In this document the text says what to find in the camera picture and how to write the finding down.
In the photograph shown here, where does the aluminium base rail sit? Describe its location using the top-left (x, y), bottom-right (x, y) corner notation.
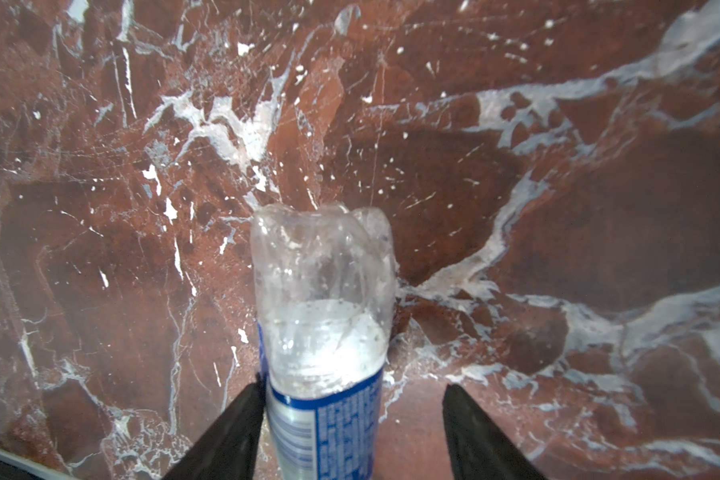
top-left (0, 449), bottom-right (76, 480)

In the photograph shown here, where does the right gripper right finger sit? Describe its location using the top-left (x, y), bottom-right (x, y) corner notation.
top-left (442, 384), bottom-right (546, 480)

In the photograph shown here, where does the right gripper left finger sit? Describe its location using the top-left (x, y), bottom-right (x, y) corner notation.
top-left (163, 374), bottom-right (266, 480)

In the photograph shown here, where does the small bottle blue cap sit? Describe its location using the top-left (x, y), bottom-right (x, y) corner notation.
top-left (250, 204), bottom-right (397, 479)

